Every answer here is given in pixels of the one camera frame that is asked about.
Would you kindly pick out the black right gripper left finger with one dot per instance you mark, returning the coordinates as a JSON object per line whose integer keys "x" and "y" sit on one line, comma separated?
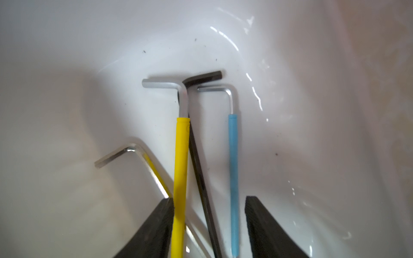
{"x": 153, "y": 238}

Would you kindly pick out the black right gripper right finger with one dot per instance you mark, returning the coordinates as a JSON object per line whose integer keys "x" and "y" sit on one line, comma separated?
{"x": 267, "y": 238}

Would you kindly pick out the small silver hex key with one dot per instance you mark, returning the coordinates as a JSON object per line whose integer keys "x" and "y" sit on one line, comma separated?
{"x": 142, "y": 153}

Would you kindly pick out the blue handled hex key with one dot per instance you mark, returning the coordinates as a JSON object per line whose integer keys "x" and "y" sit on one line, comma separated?
{"x": 233, "y": 167}

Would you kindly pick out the yellow handled hex key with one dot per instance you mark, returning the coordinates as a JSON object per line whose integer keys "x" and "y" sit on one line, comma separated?
{"x": 181, "y": 161}

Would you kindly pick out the large black hex key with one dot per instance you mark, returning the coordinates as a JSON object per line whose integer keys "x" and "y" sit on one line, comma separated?
{"x": 189, "y": 82}

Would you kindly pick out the white plastic storage box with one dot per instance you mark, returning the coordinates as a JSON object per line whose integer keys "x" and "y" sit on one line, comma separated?
{"x": 323, "y": 91}

